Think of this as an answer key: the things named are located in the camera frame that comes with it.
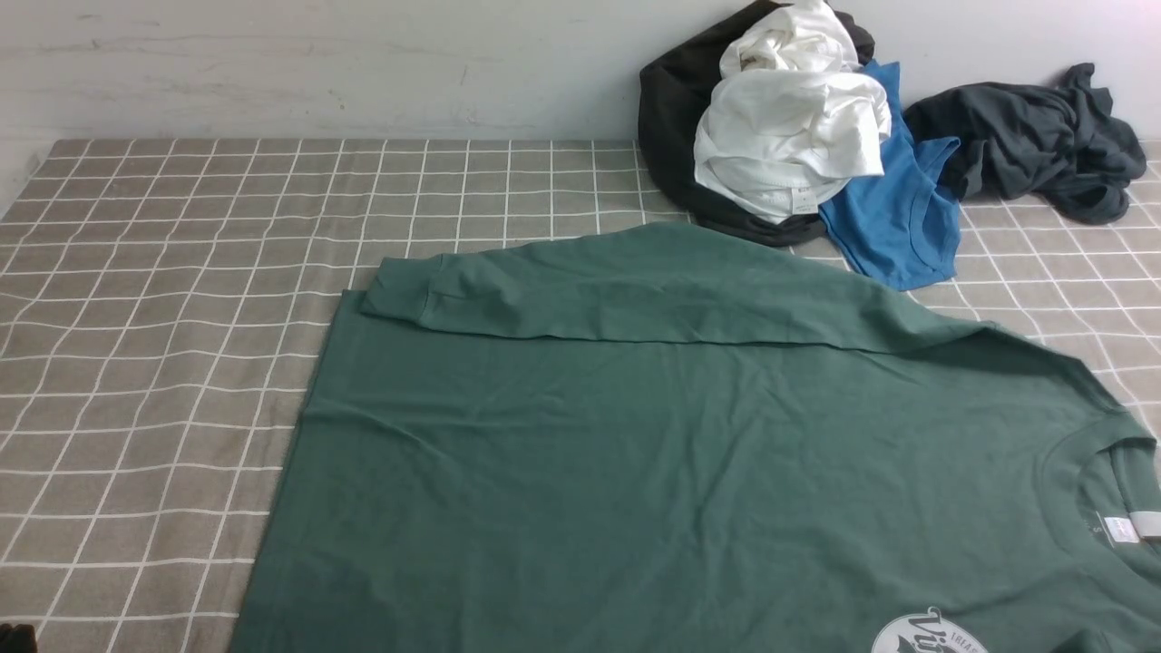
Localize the green long-sleeved shirt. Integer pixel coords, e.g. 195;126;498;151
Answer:
229;223;1158;652

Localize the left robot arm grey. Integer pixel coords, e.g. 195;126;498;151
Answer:
0;623;38;653

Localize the white crumpled shirt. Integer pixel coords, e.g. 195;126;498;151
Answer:
693;1;893;223

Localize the blue shirt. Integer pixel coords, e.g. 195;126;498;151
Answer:
821;60;961;292

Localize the dark grey crumpled shirt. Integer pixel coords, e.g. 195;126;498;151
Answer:
903;63;1147;227

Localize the black garment under pile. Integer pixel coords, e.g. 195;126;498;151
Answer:
639;1;875;247

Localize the grey checked tablecloth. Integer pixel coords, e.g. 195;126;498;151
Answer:
1;139;1160;652

